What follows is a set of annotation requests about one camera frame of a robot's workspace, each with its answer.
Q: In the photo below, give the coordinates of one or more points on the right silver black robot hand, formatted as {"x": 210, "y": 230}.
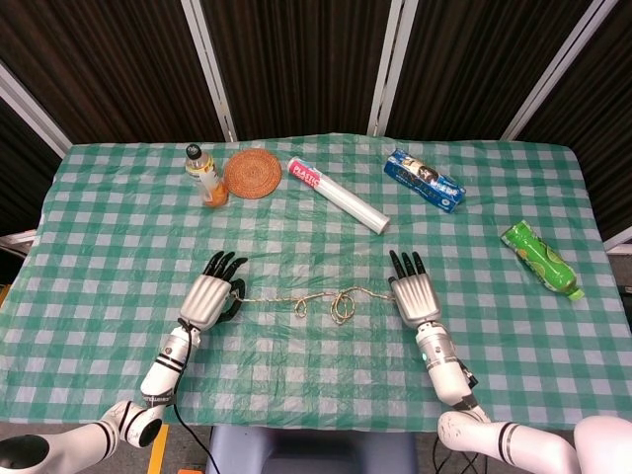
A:
{"x": 417, "y": 296}

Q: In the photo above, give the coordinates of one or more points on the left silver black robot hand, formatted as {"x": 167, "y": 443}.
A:
{"x": 205, "y": 301}

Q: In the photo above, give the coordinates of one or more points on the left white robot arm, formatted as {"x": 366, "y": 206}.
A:
{"x": 163, "y": 365}

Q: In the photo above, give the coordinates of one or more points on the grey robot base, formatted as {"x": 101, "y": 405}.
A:
{"x": 311, "y": 451}

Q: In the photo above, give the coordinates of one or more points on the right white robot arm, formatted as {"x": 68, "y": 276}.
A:
{"x": 454, "y": 375}

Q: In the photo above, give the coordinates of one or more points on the blue toothpaste box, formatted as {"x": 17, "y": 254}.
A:
{"x": 424, "y": 180}

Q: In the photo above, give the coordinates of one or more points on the green white checkered tablecloth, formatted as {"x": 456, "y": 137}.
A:
{"x": 316, "y": 237}

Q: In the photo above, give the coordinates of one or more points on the orange juice bottle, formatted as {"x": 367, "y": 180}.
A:
{"x": 207, "y": 175}

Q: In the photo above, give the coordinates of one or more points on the white plastic wrap roll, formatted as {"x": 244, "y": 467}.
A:
{"x": 340, "y": 195}

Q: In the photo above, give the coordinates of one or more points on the green soda bottle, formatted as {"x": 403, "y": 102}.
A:
{"x": 543, "y": 259}

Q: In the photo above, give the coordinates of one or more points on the round woven rattan coaster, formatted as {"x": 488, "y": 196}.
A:
{"x": 253, "y": 174}

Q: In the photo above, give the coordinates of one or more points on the white partition post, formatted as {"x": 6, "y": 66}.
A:
{"x": 210, "y": 74}
{"x": 558, "y": 74}
{"x": 34, "y": 113}
{"x": 392, "y": 69}

